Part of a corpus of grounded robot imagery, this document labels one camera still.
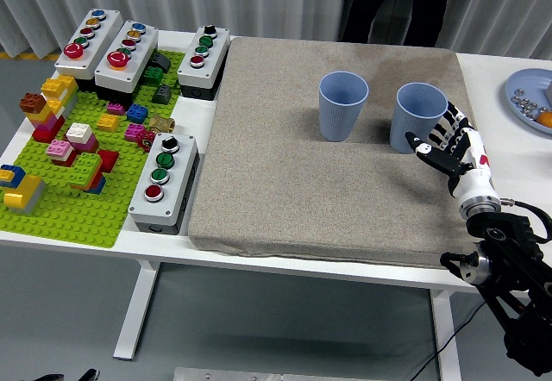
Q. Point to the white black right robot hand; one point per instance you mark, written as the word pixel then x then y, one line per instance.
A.
pixel 472 170

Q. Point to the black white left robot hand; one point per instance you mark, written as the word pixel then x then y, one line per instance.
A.
pixel 88 376

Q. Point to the blue ribbed plastic cup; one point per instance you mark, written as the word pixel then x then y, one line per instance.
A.
pixel 340 109
pixel 414 118

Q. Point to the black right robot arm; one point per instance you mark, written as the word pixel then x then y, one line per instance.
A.
pixel 509 243

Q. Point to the white table leg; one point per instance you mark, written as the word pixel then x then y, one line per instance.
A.
pixel 138 307
pixel 446 333

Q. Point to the small orange item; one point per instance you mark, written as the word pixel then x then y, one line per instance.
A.
pixel 545 119

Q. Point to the light blue plate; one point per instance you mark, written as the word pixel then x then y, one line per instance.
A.
pixel 530 81

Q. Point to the green toy brick baseplate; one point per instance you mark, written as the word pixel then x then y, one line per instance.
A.
pixel 64 221

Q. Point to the grey-brown fabric mat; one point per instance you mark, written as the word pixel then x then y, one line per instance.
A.
pixel 302 174

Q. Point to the person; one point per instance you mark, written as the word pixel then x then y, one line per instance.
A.
pixel 401 1

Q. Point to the grey toy brick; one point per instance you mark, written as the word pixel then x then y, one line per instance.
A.
pixel 38 200

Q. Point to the large yellow toy brick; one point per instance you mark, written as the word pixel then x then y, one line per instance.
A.
pixel 23 191

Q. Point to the grey four-button control box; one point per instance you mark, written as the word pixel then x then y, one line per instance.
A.
pixel 164 183
pixel 202 58

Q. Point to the green toy brick stack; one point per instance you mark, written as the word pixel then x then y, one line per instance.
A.
pixel 84 167

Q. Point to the red toy brick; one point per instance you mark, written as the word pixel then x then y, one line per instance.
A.
pixel 47 132
pixel 108 160

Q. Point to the blue toy brick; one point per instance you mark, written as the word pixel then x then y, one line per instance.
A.
pixel 13 170
pixel 137 113

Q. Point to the light pink toy brick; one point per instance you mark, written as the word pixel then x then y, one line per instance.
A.
pixel 60 149

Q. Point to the white toy brick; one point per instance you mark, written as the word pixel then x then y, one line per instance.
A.
pixel 79 131

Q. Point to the small magenta toy brick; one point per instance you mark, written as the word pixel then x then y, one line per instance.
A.
pixel 115 108

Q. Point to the brown toy brick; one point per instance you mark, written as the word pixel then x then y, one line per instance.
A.
pixel 32 102

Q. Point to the dark grey sloped brick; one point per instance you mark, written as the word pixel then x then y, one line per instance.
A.
pixel 162 94
pixel 160 62

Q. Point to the dark green toy brick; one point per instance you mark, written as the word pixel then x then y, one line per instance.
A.
pixel 153 75

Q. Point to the grey five-button control box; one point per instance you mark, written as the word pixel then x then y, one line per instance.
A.
pixel 92 38
pixel 129 60

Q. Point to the yellow floor marking tape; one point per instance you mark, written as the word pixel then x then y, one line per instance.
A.
pixel 26 55

